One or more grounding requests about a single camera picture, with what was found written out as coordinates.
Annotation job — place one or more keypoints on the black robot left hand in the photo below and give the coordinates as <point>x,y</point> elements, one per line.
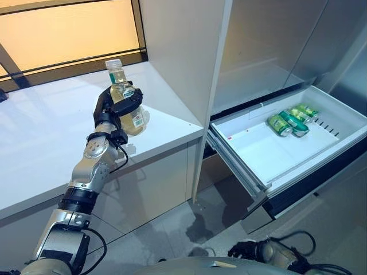
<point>104,109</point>

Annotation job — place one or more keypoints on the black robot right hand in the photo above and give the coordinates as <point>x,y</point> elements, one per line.
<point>246,252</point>

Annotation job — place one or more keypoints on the yellow drink bottle white cap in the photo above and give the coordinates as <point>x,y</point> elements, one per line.
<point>134,123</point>

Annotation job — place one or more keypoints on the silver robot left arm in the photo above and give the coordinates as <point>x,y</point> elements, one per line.
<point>86,169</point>

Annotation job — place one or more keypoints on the white fridge drawer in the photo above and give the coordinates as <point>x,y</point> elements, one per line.
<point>272,151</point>

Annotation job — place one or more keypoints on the stainless steel fridge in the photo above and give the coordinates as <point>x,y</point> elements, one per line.
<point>258,43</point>

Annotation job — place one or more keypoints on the silver robot torso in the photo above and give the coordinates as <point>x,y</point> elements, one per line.
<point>200,266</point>

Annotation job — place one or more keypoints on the black framed lit yellow panel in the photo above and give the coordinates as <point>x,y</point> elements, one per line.
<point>71,31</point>

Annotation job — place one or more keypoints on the tall white cabinet panel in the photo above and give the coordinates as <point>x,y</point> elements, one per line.
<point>177,57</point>

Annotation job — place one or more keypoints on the light green drink can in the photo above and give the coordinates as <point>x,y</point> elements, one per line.
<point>279,124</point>
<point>305,111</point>

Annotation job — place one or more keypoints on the dark green drink can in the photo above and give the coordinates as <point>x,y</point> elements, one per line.
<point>292,121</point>

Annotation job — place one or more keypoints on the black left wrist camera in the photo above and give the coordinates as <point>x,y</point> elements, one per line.
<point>120,137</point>

